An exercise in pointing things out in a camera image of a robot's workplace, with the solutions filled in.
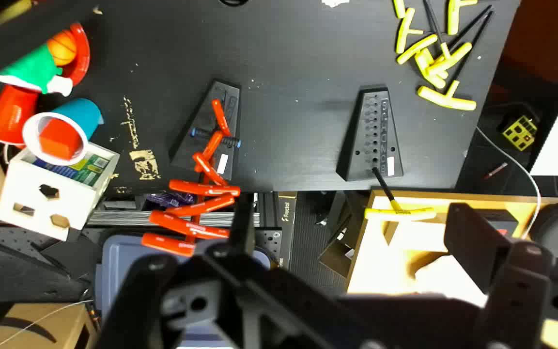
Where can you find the white shape sorter box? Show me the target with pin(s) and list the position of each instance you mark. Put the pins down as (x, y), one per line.
(39, 200)

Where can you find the green and white toy vegetable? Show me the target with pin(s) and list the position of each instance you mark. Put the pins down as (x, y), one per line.
(27, 68)

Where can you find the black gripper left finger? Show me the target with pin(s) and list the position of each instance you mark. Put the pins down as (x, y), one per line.
(143, 291)

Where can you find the tan cardboard box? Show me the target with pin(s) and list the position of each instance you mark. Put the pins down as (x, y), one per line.
(33, 330)

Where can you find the yellow and black cube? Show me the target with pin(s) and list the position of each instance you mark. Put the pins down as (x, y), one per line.
(519, 132)

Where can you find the dark storage bin lid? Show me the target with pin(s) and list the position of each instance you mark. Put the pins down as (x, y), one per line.
(116, 258)

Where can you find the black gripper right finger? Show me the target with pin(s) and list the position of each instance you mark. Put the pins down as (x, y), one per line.
(517, 284)

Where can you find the light wooden desk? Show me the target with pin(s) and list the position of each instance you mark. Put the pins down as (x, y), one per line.
(387, 272)

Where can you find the aluminium extrusion rail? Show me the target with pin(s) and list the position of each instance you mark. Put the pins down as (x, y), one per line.
(124, 216)

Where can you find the orange plastic container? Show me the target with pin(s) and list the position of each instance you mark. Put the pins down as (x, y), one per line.
(542, 32)

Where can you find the orange toy ball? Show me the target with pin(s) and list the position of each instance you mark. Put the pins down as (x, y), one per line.
(62, 47)

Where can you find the red plastic cup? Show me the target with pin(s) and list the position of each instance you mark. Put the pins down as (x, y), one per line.
(8, 117)

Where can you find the black wedge wrench holder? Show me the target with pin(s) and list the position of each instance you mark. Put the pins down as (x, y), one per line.
(226, 90)
(372, 129)

